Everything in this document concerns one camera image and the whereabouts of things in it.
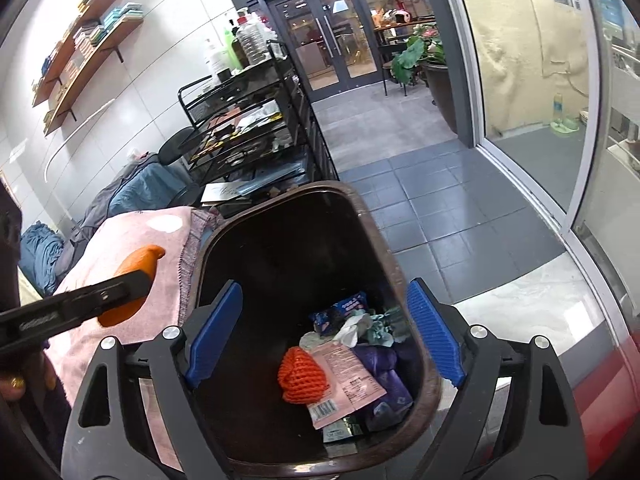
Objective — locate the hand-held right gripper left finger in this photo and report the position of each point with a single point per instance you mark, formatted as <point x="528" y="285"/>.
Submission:
<point x="215" y="335"/>

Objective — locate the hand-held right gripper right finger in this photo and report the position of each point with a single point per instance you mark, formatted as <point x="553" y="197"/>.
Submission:
<point x="435" y="335"/>

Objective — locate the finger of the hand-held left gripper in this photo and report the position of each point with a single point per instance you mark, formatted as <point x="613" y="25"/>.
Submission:
<point x="110" y="292"/>

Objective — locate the smooth orange object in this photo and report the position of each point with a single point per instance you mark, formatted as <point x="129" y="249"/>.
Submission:
<point x="135" y="260"/>

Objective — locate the purple plastic bag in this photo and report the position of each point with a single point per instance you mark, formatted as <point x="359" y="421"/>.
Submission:
<point x="385" y="365"/>

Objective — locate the orange foam fruit net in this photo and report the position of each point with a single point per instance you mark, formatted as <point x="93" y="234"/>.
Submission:
<point x="300" y="375"/>

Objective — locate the blue cookie wrapper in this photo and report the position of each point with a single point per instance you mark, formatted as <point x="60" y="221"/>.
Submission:
<point x="340" y="310"/>

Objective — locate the dark trash bin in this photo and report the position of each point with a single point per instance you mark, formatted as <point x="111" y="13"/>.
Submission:
<point x="300" y="240"/>

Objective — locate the person's left hand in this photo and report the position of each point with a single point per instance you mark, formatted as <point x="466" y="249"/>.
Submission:
<point x="20" y="380"/>

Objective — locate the crumpled grey green wrapper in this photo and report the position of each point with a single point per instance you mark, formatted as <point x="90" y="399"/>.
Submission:
<point x="390" y="330"/>

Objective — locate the pink dotted blanket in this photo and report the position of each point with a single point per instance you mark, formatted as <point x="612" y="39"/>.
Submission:
<point x="165" y="280"/>

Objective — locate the blue bedding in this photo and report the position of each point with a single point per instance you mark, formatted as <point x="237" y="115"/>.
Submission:
<point x="42" y="255"/>

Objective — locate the white tissue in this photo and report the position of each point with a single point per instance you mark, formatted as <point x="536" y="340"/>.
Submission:
<point x="352" y="330"/>

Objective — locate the pink snack packet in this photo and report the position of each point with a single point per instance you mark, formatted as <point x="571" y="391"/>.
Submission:
<point x="345" y="375"/>

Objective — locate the grey massage bed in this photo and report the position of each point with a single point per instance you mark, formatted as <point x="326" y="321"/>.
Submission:
<point x="135" y="190"/>

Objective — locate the white paper sheet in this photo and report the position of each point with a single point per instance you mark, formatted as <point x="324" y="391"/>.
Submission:
<point x="222" y="192"/>

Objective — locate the black chair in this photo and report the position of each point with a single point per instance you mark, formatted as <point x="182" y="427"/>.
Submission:
<point x="177" y="145"/>

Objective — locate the dark plant pot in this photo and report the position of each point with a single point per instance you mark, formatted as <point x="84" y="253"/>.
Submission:
<point x="442" y="95"/>

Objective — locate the white pump bottle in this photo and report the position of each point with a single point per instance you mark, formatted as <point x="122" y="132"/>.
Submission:
<point x="216" y="60"/>

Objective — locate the small clear bottle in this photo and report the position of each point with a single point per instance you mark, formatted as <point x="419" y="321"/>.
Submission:
<point x="557" y="110"/>

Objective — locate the wooden stool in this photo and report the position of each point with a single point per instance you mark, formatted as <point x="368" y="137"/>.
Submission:
<point x="387" y="65"/>

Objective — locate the green potted plant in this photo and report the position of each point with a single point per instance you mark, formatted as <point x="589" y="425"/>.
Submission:
<point x="412" y="55"/>

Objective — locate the clear plastic bottle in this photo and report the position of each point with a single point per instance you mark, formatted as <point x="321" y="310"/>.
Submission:
<point x="252" y="40"/>

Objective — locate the glass double door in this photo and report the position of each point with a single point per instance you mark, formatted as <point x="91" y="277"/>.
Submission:
<point x="345" y="40"/>

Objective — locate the white curved wall pipe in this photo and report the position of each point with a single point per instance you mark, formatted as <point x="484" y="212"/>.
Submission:
<point x="75" y="130"/>

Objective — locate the wooden wall shelves with boxes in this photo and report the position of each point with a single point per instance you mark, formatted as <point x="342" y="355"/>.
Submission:
<point x="95" y="32"/>

